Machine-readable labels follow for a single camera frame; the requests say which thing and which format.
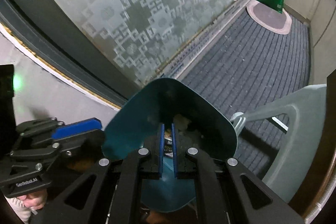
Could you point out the frosted patterned glass door panel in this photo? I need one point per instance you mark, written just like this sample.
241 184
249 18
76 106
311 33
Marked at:
131 8

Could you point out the oval pink floor mat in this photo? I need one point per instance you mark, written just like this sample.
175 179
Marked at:
270 18

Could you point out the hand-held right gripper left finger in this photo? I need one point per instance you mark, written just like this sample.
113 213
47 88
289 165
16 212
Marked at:
161 155

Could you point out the teal plastic bin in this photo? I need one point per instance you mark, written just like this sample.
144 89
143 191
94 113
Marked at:
157 103

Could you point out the dark grey striped floor mat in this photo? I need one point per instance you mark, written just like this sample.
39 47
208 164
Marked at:
249 69

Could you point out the brown bread piece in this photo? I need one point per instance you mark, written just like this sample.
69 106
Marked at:
181 121

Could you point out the person's left forearm white sleeve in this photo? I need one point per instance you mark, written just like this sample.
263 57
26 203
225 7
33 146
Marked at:
18 211

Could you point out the black printed wrapper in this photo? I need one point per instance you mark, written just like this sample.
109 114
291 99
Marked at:
168 148

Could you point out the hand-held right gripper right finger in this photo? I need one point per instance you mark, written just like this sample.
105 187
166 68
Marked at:
175 155

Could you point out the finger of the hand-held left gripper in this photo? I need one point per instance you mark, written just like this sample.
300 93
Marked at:
78 127
84 144

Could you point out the dark green door frame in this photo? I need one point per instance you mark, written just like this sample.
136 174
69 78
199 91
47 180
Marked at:
52 56

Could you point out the white kitchen cabinet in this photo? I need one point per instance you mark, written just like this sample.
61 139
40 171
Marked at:
315 16

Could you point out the person's left hand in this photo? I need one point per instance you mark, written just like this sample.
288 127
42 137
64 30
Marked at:
35 200

